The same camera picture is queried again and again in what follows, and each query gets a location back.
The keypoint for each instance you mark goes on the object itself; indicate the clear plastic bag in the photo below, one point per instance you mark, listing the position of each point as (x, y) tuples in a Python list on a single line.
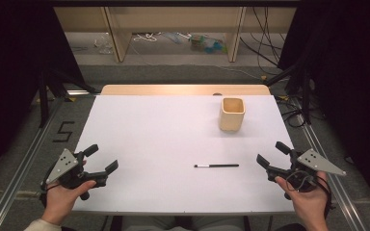
[(104, 45)]

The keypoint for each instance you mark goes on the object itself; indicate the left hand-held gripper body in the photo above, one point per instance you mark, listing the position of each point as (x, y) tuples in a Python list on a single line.
[(62, 165)]

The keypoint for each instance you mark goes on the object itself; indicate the black pen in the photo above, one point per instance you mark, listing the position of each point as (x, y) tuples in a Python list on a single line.
[(218, 165)]

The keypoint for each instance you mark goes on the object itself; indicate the black curtain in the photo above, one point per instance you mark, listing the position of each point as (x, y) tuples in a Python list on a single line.
[(16, 64), (350, 80)]

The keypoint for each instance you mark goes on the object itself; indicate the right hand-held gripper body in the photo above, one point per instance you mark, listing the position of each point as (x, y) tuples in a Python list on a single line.
[(318, 162)]

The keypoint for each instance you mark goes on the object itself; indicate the green and blue toy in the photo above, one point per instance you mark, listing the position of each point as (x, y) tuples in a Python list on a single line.
[(210, 45)]

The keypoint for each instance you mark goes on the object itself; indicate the white table mat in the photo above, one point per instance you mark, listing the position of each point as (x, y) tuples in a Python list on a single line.
[(160, 138)]

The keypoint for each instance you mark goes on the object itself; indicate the aluminium rail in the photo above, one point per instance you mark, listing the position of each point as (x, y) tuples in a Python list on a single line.
[(337, 189), (22, 160)]

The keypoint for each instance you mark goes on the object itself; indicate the person's left hand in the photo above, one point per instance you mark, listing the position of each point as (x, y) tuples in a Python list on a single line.
[(59, 200)]

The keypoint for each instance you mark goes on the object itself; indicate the black metal stand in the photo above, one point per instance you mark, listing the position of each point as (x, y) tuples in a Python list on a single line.
[(45, 96), (305, 96)]

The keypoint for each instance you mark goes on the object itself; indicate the person's right hand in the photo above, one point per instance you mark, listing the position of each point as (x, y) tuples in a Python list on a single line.
[(311, 205)]

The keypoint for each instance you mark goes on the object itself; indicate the beige square cup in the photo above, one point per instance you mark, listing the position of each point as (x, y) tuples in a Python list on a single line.
[(231, 120)]

